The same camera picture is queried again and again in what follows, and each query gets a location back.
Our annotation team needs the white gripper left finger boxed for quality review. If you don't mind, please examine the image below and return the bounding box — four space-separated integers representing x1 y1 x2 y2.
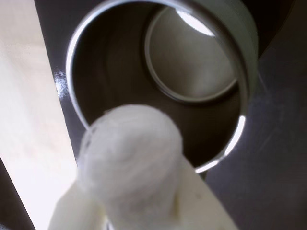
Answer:
47 181 110 230

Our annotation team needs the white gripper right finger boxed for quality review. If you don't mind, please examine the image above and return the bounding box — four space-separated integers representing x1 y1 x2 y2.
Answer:
167 155 239 230

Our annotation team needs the glossy black mat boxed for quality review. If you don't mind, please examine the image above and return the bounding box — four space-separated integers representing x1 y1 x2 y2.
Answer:
33 0 307 230

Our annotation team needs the pale wooden board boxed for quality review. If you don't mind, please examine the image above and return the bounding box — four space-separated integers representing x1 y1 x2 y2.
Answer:
0 0 80 230

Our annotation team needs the steel cup with handle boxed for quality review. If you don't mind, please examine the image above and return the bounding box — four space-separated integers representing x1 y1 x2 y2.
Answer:
65 0 261 174

